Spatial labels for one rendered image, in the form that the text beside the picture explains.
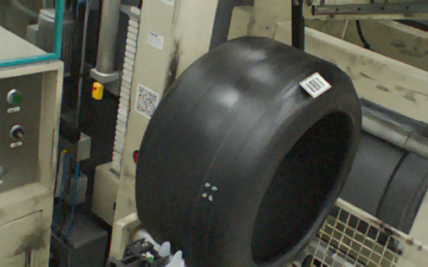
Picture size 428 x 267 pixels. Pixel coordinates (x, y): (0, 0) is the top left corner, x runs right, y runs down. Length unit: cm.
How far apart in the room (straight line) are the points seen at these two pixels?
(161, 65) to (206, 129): 32
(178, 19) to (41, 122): 49
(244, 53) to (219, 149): 23
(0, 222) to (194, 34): 69
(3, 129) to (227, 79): 62
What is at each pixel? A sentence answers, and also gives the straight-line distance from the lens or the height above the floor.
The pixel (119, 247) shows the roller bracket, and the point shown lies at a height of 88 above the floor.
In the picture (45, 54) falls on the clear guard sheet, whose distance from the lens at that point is 145.
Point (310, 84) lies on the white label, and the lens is 112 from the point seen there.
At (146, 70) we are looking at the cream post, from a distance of 138.
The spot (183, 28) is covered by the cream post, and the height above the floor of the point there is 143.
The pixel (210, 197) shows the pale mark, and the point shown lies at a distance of 106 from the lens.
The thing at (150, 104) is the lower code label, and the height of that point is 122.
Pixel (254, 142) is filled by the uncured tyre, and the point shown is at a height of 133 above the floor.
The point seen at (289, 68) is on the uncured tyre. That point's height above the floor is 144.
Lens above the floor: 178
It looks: 25 degrees down
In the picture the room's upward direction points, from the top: 12 degrees clockwise
